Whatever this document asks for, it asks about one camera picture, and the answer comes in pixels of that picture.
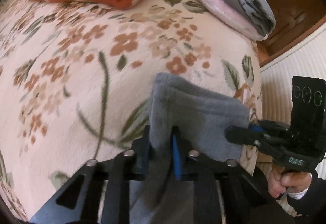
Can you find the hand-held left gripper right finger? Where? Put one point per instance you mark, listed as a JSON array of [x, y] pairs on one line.
[[177, 160]]

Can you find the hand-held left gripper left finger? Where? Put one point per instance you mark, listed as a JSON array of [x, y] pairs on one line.
[[143, 155]]

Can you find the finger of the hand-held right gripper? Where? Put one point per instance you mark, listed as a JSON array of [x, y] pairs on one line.
[[255, 128], [242, 136]]

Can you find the grey pants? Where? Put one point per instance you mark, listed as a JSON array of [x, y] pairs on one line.
[[201, 122]]

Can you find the person's right forearm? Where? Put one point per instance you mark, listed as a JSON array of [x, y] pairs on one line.
[[310, 203]]

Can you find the person's right hand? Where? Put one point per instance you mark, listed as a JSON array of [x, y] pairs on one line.
[[285, 182]]

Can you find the white radiator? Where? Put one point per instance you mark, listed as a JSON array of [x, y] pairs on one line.
[[287, 81]]

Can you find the floral bed blanket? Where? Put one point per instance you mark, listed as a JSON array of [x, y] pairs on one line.
[[101, 73]]

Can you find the wooden cabinet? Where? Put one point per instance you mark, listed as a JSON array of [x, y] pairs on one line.
[[293, 17]]

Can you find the grey folded garment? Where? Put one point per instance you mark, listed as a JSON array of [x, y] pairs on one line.
[[247, 2]]

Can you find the pink folded cloth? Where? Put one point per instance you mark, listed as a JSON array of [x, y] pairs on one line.
[[214, 2]]

